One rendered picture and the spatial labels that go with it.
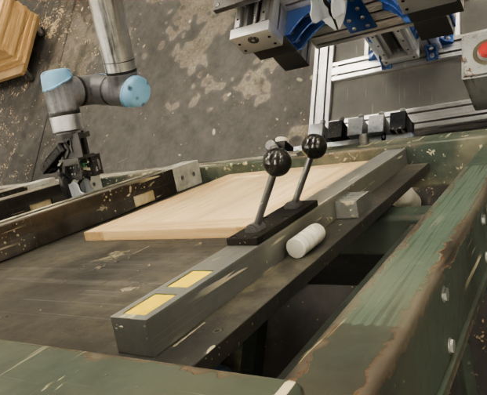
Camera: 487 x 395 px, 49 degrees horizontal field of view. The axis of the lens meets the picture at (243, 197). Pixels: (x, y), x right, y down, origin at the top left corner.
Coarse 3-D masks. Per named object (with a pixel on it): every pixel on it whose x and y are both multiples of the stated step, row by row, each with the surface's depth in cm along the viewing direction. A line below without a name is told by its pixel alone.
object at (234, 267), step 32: (384, 160) 118; (320, 192) 96; (320, 224) 86; (224, 256) 68; (256, 256) 69; (160, 288) 60; (192, 288) 58; (224, 288) 63; (128, 320) 53; (160, 320) 53; (192, 320) 57; (128, 352) 54; (160, 352) 53
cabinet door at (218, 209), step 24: (312, 168) 140; (336, 168) 134; (192, 192) 137; (216, 192) 132; (240, 192) 126; (288, 192) 115; (312, 192) 108; (144, 216) 118; (168, 216) 113; (192, 216) 108; (216, 216) 104; (240, 216) 100; (96, 240) 110
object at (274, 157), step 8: (272, 152) 68; (280, 152) 68; (264, 160) 69; (272, 160) 68; (280, 160) 68; (288, 160) 68; (264, 168) 69; (272, 168) 68; (280, 168) 68; (288, 168) 69; (272, 176) 70; (272, 184) 71; (264, 192) 71; (264, 200) 72; (264, 208) 72; (256, 216) 73; (256, 224) 73; (264, 224) 74; (248, 232) 73
